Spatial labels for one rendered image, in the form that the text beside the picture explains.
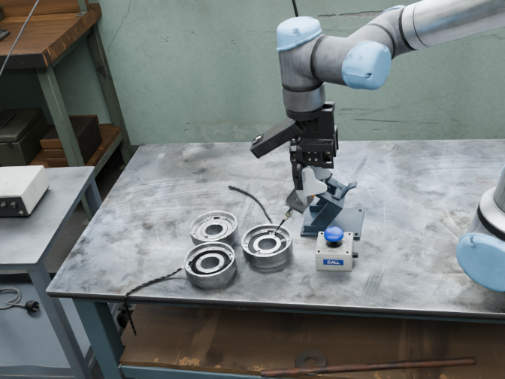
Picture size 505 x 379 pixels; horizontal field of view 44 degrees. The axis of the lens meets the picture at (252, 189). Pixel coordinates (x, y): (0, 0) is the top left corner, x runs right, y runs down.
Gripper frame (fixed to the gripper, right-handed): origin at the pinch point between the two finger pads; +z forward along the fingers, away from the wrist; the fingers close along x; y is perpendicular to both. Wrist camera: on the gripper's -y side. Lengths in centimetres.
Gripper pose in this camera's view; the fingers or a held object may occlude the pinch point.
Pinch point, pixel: (303, 195)
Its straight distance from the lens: 123.6
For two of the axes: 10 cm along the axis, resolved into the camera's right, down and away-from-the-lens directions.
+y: 9.6, 0.3, -2.7
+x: 2.4, -5.7, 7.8
